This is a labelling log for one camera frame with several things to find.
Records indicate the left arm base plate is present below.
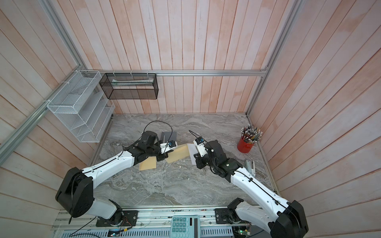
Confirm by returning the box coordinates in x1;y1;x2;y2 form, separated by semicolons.
96;210;139;227

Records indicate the white stapler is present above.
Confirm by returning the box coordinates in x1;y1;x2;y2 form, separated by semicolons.
245;160;256;177

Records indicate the bundle of pencils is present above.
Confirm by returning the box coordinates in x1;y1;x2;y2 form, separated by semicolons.
241;125;263;144

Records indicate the black mesh basket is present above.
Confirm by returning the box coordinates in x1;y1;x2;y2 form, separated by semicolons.
100;72;159;100

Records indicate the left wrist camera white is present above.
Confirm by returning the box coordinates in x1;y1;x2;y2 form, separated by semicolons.
160;140;178;154

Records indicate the yellow envelope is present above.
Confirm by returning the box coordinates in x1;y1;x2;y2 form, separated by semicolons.
165;144;190;163
139;157;157;171

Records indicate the grey envelope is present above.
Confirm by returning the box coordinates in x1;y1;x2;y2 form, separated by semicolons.
160;131;177;143

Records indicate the red pencil cup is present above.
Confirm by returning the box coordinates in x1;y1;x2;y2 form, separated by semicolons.
237;137;254;153

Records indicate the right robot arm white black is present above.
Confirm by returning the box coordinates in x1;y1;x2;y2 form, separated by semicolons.
193;137;309;238

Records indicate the teal calculator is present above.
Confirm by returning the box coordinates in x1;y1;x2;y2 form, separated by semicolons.
170;215;201;238

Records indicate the red bordered card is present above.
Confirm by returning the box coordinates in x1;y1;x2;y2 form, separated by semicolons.
187;143;198;165

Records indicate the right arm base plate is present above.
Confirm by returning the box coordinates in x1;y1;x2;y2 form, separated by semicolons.
214;208;255;224

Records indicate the white wire mesh shelf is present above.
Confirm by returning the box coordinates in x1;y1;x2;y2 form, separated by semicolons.
47;70;115;143

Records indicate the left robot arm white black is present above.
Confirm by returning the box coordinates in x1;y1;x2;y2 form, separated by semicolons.
55;131;178;226

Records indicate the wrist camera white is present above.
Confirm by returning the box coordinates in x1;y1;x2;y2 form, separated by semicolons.
193;136;207;157
160;140;178;154

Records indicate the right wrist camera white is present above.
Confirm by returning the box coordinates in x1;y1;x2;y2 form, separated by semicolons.
193;136;207;157

